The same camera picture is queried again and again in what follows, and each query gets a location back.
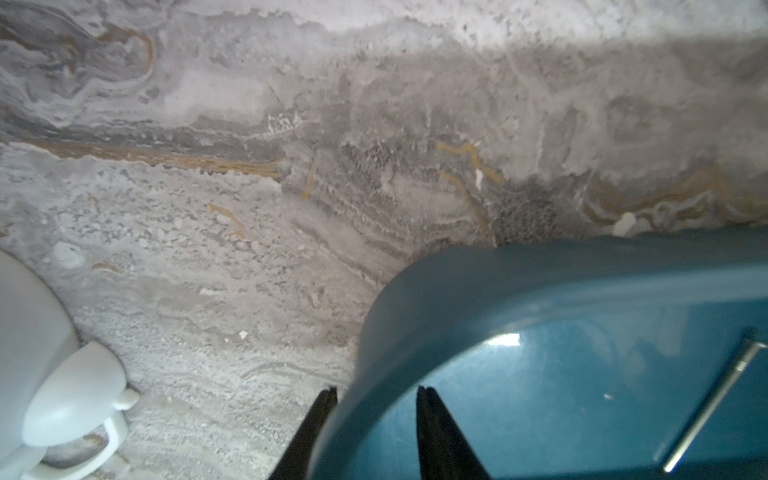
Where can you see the teal plastic storage box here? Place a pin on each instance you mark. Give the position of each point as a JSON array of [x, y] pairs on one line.
[[561, 360]]

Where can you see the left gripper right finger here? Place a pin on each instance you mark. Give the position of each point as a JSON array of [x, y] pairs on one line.
[[444, 452]]

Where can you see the steel nail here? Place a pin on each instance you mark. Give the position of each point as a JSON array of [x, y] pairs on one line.
[[736, 366]]

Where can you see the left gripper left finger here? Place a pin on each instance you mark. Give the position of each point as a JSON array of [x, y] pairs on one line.
[[294, 463]]

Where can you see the white twin-bell alarm clock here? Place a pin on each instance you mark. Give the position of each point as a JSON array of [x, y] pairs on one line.
[[54, 389]]

